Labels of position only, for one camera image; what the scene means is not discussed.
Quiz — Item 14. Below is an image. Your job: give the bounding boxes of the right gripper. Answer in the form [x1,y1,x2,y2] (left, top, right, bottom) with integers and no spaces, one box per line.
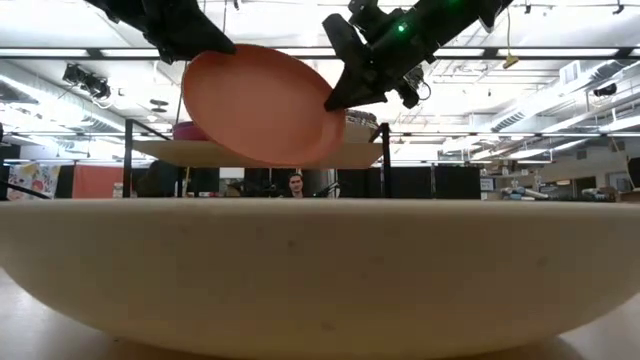
[322,0,454,112]

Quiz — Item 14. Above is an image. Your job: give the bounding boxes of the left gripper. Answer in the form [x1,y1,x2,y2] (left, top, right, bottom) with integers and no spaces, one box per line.
[142,0,237,65]

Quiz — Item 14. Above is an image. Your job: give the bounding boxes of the purple plate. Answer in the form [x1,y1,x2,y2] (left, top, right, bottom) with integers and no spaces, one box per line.
[172,120,211,139]

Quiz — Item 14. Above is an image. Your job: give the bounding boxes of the orange plate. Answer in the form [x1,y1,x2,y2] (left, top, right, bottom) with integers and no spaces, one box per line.
[180,43,348,168]

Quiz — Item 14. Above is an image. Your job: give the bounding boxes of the wooden shelf rack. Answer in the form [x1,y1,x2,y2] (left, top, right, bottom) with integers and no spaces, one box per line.
[122,117,394,200]

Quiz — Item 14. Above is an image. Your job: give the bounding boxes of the wooden shelf board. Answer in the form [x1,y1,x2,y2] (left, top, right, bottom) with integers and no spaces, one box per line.
[131,140,384,170]

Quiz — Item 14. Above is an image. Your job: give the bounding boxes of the black ceiling light cluster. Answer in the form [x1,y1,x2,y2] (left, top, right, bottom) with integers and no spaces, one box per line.
[61,62,113,102]

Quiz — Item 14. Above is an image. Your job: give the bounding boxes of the yellow hanging tag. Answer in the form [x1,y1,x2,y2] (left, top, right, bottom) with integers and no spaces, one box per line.
[502,4,520,70]

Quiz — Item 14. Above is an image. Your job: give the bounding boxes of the orange partition panel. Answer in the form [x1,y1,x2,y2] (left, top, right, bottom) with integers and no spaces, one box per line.
[72,164,124,200]

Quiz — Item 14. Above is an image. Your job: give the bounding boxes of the light blue bundle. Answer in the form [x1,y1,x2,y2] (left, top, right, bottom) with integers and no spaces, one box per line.
[502,185,551,201]

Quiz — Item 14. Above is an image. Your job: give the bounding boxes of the colourful floral banner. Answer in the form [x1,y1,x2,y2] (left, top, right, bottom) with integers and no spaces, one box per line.
[6,162,62,201]

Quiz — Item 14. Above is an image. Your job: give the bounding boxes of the black slanted bar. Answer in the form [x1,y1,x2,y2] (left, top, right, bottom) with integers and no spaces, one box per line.
[0,177,52,201]

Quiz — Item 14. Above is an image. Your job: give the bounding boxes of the black overhead camera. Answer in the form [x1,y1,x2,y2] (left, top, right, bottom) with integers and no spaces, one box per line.
[399,64,432,110]

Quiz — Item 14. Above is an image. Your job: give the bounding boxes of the black partition wall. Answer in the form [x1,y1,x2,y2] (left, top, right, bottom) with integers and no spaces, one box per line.
[130,160,482,200]

